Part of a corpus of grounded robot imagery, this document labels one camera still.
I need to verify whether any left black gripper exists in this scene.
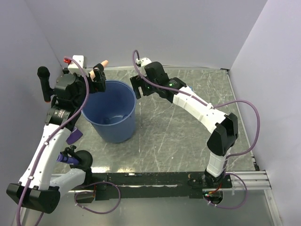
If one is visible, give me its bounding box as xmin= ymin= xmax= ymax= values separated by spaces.
xmin=72 ymin=68 xmax=105 ymax=107

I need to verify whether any blue plastic trash bin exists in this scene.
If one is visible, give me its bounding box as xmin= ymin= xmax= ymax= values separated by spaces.
xmin=82 ymin=80 xmax=136 ymax=143

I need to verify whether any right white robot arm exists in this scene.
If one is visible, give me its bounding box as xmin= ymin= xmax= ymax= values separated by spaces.
xmin=130 ymin=58 xmax=238 ymax=188

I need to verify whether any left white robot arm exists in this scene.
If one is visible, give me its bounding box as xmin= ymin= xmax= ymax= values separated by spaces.
xmin=6 ymin=65 xmax=106 ymax=214

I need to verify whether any beige microphone on stand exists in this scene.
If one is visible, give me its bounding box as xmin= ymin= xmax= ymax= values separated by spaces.
xmin=89 ymin=60 xmax=109 ymax=81

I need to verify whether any purple clear box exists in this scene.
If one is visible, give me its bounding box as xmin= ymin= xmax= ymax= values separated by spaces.
xmin=66 ymin=127 xmax=83 ymax=145

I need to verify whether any black microphone on stand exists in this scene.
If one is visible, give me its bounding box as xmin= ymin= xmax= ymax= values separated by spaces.
xmin=37 ymin=66 xmax=55 ymax=103

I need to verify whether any purple microphone on stand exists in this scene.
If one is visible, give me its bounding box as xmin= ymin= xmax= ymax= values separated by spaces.
xmin=56 ymin=145 xmax=93 ymax=171

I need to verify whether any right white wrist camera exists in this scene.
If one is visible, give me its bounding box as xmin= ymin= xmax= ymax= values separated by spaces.
xmin=136 ymin=57 xmax=152 ymax=68

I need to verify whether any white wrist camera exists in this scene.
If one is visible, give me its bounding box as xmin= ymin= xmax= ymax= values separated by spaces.
xmin=136 ymin=57 xmax=152 ymax=68
xmin=63 ymin=55 xmax=87 ymax=76

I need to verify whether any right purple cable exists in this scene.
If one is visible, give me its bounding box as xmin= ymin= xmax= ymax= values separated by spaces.
xmin=132 ymin=49 xmax=261 ymax=210

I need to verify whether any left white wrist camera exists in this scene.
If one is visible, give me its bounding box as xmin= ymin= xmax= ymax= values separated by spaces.
xmin=63 ymin=55 xmax=87 ymax=76

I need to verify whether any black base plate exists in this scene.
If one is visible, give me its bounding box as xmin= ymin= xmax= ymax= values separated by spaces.
xmin=73 ymin=171 xmax=232 ymax=201

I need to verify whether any aluminium rail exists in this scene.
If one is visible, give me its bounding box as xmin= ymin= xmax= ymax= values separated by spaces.
xmin=45 ymin=169 xmax=270 ymax=196

